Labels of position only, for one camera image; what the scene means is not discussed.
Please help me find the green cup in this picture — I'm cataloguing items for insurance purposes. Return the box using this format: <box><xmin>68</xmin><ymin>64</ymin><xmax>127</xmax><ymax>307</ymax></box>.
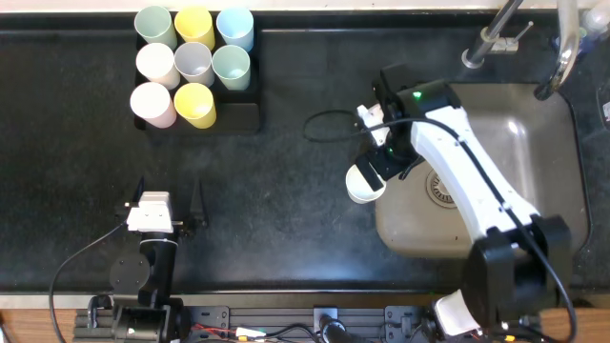
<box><xmin>211</xmin><ymin>45</ymin><xmax>253</xmax><ymax>91</ymax></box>
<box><xmin>133</xmin><ymin>5</ymin><xmax>178</xmax><ymax>50</ymax></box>

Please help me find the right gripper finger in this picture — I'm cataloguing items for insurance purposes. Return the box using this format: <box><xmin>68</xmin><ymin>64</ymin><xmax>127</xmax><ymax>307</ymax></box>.
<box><xmin>355</xmin><ymin>155</ymin><xmax>386</xmax><ymax>192</ymax></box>

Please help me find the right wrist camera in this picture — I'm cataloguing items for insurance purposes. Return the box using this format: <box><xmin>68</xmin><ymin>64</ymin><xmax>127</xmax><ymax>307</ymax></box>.
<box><xmin>356</xmin><ymin>103</ymin><xmax>392</xmax><ymax>148</ymax></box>

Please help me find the blue cup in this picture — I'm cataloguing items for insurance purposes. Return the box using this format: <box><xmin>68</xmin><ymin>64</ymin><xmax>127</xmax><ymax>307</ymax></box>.
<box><xmin>215</xmin><ymin>7</ymin><xmax>255</xmax><ymax>52</ymax></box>

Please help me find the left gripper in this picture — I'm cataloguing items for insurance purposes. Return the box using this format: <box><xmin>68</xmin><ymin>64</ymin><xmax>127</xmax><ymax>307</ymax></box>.
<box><xmin>116</xmin><ymin>174</ymin><xmax>210</xmax><ymax>238</ymax></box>

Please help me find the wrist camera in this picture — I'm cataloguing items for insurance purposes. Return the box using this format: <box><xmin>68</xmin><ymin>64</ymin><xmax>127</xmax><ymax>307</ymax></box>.
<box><xmin>126</xmin><ymin>191</ymin><xmax>175</xmax><ymax>234</ymax></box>
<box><xmin>356</xmin><ymin>103</ymin><xmax>392</xmax><ymax>148</ymax></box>

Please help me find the yellow cup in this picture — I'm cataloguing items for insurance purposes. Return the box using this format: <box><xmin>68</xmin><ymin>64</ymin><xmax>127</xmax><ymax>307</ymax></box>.
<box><xmin>173</xmin><ymin>6</ymin><xmax>216</xmax><ymax>51</ymax></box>
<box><xmin>173</xmin><ymin>82</ymin><xmax>218</xmax><ymax>130</ymax></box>

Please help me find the pink cup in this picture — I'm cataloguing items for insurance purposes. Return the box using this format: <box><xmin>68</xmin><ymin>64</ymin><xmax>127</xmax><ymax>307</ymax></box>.
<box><xmin>129</xmin><ymin>81</ymin><xmax>178</xmax><ymax>130</ymax></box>

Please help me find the grey cup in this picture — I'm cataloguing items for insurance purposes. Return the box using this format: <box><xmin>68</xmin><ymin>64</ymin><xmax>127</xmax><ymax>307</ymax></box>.
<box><xmin>173</xmin><ymin>41</ymin><xmax>216</xmax><ymax>90</ymax></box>

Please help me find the steel sink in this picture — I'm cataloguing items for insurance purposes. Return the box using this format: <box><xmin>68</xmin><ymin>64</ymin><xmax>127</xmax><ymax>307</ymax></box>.
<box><xmin>373</xmin><ymin>83</ymin><xmax>592</xmax><ymax>261</ymax></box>

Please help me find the white cup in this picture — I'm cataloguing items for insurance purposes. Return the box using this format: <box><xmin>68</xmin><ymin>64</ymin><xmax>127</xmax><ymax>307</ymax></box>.
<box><xmin>135</xmin><ymin>42</ymin><xmax>182</xmax><ymax>91</ymax></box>
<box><xmin>344</xmin><ymin>161</ymin><xmax>388</xmax><ymax>205</ymax></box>

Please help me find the black tray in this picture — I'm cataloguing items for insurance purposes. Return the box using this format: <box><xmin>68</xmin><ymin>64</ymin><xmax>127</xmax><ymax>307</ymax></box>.
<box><xmin>133</xmin><ymin>9</ymin><xmax>262</xmax><ymax>134</ymax></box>

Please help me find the steel tap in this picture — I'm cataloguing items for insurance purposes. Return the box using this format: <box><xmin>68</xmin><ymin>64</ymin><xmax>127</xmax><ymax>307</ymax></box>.
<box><xmin>460</xmin><ymin>0</ymin><xmax>581</xmax><ymax>102</ymax></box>

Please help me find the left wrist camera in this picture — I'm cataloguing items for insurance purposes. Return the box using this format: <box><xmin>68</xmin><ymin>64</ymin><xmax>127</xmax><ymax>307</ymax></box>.
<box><xmin>126</xmin><ymin>191</ymin><xmax>175</xmax><ymax>234</ymax></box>

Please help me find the blue soap bottle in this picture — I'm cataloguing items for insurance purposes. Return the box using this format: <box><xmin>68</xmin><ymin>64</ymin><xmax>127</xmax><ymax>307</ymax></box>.
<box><xmin>552</xmin><ymin>3</ymin><xmax>610</xmax><ymax>56</ymax></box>

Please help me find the mounting rail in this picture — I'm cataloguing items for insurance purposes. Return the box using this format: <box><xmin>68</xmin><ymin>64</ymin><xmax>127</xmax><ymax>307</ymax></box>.
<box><xmin>73</xmin><ymin>294</ymin><xmax>542</xmax><ymax>343</ymax></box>

